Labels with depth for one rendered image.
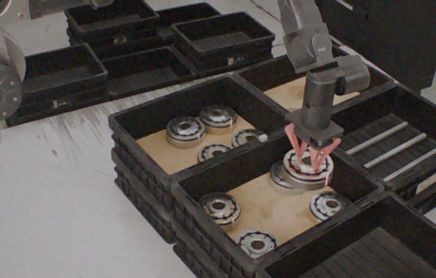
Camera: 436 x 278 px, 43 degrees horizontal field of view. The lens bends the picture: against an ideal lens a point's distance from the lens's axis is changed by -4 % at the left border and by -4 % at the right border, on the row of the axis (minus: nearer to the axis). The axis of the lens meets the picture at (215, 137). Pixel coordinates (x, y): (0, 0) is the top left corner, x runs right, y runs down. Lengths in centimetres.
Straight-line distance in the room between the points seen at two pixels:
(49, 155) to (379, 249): 99
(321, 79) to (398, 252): 49
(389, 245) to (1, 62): 94
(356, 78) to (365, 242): 43
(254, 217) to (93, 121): 73
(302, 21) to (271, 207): 51
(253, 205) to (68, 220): 49
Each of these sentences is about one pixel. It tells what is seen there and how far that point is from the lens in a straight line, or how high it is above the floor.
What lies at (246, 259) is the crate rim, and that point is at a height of 93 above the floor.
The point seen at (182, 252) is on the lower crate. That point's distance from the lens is 141.
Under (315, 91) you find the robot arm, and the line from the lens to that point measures 105.
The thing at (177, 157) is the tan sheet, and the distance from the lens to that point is 150.
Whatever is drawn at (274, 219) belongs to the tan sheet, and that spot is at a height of 83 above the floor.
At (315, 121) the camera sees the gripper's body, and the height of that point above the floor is 117.
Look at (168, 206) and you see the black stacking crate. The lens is 136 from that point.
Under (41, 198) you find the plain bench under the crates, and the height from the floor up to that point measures 70.
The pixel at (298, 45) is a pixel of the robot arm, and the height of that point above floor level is 130.
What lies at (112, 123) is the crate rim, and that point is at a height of 93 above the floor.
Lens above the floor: 178
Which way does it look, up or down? 37 degrees down
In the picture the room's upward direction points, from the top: 3 degrees clockwise
